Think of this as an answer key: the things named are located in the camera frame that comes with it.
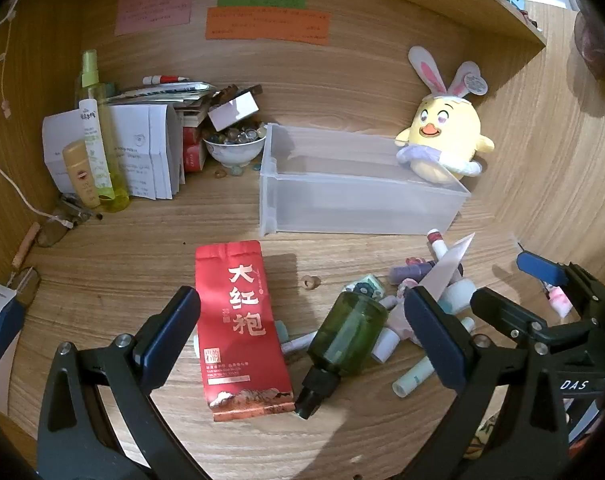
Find blue and white box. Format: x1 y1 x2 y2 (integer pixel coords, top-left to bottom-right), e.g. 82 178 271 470
0 280 26 401

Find dark metal tool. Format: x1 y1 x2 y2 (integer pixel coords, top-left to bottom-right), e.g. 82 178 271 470
35 192 103 248

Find white cable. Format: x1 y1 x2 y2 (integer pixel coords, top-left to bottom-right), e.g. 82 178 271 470
0 110 63 226

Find short white tube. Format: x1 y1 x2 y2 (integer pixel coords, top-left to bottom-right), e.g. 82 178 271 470
371 329 401 365

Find wooden shelf board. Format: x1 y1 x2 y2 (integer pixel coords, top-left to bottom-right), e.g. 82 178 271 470
433 0 548 46

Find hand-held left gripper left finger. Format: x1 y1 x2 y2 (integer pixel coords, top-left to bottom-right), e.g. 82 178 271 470
36 286 218 480

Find green paper note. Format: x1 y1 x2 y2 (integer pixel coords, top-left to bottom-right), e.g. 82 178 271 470
217 0 307 10

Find wooden handle tool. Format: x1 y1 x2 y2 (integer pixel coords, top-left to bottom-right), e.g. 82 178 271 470
12 222 40 268

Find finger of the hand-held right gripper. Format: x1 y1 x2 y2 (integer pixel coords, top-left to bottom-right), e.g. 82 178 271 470
515 251 605 322
469 287 605 357

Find orange paper note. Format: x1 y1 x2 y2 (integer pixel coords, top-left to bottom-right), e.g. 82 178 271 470
205 7 331 45

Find green card packet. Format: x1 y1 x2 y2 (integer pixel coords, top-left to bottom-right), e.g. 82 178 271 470
345 274 386 303

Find yellow chick plush toy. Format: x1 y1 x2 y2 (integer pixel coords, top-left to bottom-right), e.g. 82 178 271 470
395 46 496 183

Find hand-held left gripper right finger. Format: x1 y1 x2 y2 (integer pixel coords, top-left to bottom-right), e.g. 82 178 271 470
404 286 569 480

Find small white open box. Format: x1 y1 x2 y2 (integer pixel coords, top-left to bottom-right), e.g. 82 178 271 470
207 87 263 133

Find brown round object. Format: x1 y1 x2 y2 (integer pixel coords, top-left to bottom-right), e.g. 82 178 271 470
575 10 605 81

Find pale pink tube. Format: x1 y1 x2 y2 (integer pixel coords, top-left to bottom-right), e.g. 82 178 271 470
383 302 414 343

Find clear glass piece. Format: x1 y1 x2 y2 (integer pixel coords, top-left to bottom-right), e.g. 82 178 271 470
10 267 42 306

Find red tea packet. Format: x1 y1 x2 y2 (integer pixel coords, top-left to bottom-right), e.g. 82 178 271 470
195 240 296 422

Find pink paper note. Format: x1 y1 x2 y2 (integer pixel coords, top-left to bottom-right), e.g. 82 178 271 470
115 0 193 36

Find dark green spray bottle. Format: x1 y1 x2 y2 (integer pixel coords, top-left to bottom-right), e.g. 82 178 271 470
295 292 389 420

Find stack of papers and booklets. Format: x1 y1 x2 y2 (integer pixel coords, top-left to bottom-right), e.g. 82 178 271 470
105 80 218 111

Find folded white papers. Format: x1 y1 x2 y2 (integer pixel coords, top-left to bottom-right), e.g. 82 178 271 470
42 104 183 201

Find clear plastic bin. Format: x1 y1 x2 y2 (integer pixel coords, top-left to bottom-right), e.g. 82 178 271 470
259 122 472 237

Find white bowl of glass beads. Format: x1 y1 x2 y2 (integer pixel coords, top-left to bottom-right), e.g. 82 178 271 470
202 122 268 167

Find tan sunscreen bottle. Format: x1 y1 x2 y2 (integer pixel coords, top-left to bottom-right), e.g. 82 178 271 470
62 141 100 209

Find purple and black lipstick tube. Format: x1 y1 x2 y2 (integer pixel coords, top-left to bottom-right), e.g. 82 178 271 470
387 260 466 286

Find white lip balm red cap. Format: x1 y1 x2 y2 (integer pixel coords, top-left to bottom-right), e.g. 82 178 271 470
427 229 451 261

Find pale pink card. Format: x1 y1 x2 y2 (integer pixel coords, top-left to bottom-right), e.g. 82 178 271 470
417 232 477 301

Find yellow-green spray bottle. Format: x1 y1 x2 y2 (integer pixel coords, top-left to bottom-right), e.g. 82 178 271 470
80 50 132 213

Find white string with plugs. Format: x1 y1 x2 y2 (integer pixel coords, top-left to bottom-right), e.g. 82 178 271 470
0 0 20 113

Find red books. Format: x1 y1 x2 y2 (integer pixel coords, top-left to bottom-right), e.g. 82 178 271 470
182 110 208 172

